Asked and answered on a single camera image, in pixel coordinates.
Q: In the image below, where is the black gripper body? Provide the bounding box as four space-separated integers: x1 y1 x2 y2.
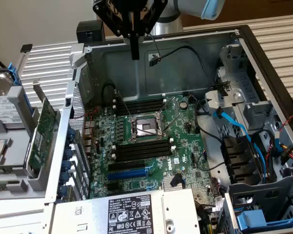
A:
92 0 168 38

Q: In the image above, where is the green NVIDIA graphics card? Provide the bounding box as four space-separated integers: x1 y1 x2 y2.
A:
26 82 60 173

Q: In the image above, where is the black mounting block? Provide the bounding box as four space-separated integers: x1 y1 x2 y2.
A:
77 20 105 44

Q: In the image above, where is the open grey PC case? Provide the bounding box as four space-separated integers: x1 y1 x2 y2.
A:
44 23 293 234

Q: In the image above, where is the black RAM slot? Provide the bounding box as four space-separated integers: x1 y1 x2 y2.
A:
113 97 167 104
114 108 166 116
112 147 176 159
113 151 177 163
112 138 175 151
112 143 176 155
113 100 167 108
113 104 167 112

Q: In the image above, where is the thin metal locking lever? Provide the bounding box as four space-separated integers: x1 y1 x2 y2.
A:
135 113 181 137
114 89 135 122

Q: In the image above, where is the metal socket cover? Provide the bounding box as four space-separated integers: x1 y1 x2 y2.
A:
165 97 182 117

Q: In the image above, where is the CPU socket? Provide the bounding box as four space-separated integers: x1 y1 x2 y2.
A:
128 112 168 144

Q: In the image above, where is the silver metal disk bay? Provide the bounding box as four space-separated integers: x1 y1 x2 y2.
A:
205 43 263 117

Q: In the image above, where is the brown cardboard box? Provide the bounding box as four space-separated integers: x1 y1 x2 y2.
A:
180 0 293 27

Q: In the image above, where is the grey plastic parts rack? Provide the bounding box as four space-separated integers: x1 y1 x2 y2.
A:
0 85 63 203

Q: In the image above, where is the green Dell motherboard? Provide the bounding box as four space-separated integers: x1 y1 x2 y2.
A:
84 94 227 204

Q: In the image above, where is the hard disk with blue rails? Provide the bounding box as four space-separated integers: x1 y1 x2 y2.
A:
0 62 40 130

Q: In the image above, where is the long black expansion slot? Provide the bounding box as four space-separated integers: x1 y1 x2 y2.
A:
108 161 147 172

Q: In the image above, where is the blue expansion slot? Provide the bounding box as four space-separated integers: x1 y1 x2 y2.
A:
106 169 149 181

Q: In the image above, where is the silver chipset heatsink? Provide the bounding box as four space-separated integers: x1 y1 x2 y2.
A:
162 175 186 190

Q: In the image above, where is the short black expansion slot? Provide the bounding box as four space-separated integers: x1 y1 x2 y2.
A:
106 182 127 193

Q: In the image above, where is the silver labelled power supply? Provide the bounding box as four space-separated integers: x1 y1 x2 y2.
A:
53 187 201 234

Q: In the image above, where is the dark grey disk bay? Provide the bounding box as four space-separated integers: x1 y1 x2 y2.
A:
224 175 293 234

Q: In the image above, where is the blue plastic latch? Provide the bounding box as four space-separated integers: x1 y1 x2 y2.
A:
236 209 267 231

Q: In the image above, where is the black wire with plug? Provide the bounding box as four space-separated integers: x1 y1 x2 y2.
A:
148 45 218 86

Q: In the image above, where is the red black twisted wire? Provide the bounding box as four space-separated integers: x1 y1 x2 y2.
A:
69 107 101 120
279 110 293 133

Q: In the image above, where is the light blue SATA wire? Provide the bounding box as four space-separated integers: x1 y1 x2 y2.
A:
213 107 251 143

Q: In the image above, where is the thin black wire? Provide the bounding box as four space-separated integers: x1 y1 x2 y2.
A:
196 150 227 172
194 96 226 145

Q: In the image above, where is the grey plastic bracket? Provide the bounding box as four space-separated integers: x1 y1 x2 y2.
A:
243 101 276 125

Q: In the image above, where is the black plastic fan duct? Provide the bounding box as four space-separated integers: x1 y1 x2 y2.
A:
221 135 263 185

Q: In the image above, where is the dark blue wire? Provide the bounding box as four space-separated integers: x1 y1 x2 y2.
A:
250 133 268 182

